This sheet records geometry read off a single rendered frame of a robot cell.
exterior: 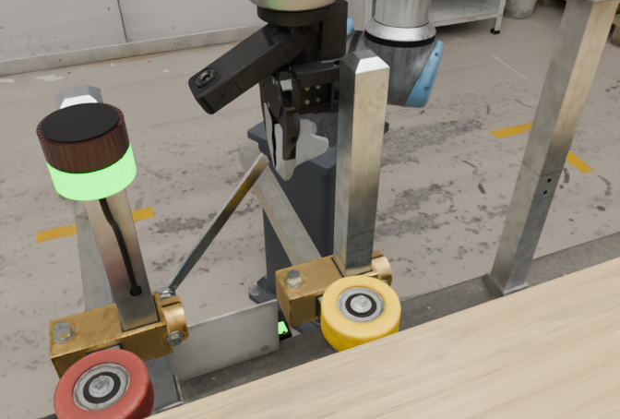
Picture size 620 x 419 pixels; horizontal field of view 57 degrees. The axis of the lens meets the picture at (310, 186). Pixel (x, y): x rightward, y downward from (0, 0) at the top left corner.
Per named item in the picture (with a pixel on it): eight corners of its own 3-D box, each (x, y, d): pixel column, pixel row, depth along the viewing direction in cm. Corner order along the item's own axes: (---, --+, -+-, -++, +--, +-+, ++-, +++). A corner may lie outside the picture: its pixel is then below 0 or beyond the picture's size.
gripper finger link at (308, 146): (332, 184, 67) (334, 115, 61) (284, 196, 65) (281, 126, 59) (321, 169, 69) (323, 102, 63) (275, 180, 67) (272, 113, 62)
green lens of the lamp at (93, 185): (53, 162, 45) (45, 139, 43) (130, 147, 47) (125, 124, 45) (55, 208, 40) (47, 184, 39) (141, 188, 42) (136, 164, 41)
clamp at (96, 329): (60, 350, 62) (47, 320, 59) (183, 314, 66) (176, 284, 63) (63, 392, 58) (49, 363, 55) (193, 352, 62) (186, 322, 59)
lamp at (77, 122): (102, 302, 55) (38, 108, 42) (160, 286, 57) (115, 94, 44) (109, 349, 51) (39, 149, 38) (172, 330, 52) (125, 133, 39)
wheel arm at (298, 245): (238, 166, 93) (236, 145, 90) (257, 161, 94) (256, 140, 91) (349, 386, 61) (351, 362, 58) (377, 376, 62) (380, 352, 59)
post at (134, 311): (153, 415, 74) (51, 85, 45) (180, 406, 75) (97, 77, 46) (158, 439, 72) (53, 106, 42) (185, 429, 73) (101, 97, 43)
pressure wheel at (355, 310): (309, 388, 61) (309, 318, 54) (332, 331, 67) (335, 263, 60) (381, 412, 59) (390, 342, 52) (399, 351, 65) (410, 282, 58)
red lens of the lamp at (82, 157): (43, 136, 43) (35, 111, 42) (125, 121, 45) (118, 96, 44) (45, 180, 39) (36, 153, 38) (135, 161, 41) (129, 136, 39)
